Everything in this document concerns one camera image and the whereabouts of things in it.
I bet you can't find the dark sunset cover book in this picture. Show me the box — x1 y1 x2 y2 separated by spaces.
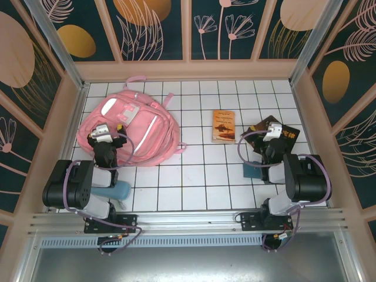
240 115 284 155

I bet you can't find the black book with gold characters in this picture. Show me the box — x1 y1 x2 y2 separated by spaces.
277 125 301 155

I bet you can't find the orange paperback book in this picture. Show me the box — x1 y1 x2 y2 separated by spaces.
211 109 236 145

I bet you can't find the pink student backpack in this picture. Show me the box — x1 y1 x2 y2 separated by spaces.
76 75 187 167

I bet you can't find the blue pencil case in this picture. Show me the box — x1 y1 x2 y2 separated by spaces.
92 179 132 211

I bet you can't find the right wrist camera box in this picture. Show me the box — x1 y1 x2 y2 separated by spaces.
263 123 283 143

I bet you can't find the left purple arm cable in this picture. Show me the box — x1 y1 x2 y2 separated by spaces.
63 132 143 256

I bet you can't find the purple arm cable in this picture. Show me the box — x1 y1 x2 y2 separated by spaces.
63 132 143 256
237 130 333 253

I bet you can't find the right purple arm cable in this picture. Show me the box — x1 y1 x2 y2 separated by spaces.
237 130 333 253

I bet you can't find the aluminium corner post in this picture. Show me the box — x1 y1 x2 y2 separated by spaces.
25 0 90 90
288 0 343 86

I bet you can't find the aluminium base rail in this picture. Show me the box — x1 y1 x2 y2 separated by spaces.
28 207 350 239

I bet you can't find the slotted grey cable duct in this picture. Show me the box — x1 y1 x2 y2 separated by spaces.
39 236 265 248

